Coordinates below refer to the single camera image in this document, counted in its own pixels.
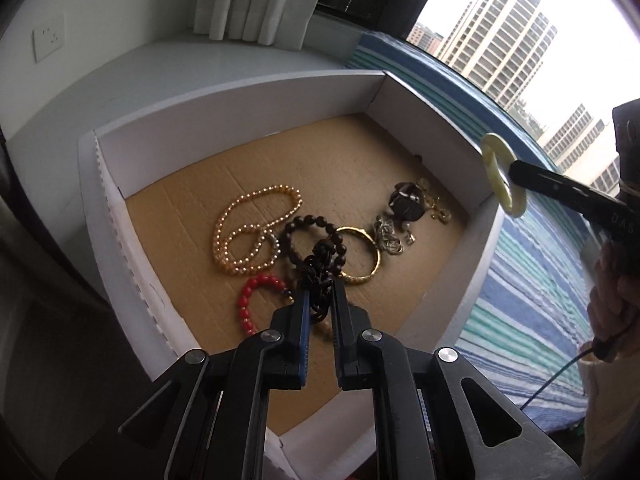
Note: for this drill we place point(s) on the white cardboard tray box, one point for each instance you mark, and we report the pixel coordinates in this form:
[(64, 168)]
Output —
[(157, 185)]

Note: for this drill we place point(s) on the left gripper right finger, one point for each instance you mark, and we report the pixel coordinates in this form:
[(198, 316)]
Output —
[(359, 348)]

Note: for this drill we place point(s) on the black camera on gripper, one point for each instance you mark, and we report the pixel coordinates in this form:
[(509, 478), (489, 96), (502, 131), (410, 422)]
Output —
[(626, 126)]

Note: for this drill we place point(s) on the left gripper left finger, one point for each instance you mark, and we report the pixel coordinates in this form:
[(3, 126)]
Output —
[(277, 357)]

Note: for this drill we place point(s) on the dark wrist watch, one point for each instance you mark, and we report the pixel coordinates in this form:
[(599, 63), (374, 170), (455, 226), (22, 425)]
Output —
[(407, 202)]

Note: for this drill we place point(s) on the white wall socket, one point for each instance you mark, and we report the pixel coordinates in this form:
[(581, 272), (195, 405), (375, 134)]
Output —
[(48, 37)]

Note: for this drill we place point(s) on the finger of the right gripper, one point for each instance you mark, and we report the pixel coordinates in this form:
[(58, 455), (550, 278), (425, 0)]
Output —
[(570, 197), (532, 177)]

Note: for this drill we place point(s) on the gold earrings pile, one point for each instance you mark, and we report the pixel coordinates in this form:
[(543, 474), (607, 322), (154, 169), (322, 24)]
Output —
[(433, 203)]

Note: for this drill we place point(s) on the silver ring cluster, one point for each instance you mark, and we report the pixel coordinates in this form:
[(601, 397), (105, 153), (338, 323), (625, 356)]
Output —
[(386, 238)]

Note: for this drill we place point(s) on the green jade bangle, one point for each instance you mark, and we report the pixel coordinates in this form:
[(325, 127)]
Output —
[(498, 157)]

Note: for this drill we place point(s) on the gold metal bangle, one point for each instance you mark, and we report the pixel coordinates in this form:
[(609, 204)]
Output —
[(366, 247)]

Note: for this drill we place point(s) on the blue striped bed sheet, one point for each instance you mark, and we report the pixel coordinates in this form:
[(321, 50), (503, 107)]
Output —
[(531, 315)]

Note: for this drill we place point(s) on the person's right hand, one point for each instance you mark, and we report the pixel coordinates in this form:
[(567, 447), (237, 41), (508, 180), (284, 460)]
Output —
[(613, 306)]

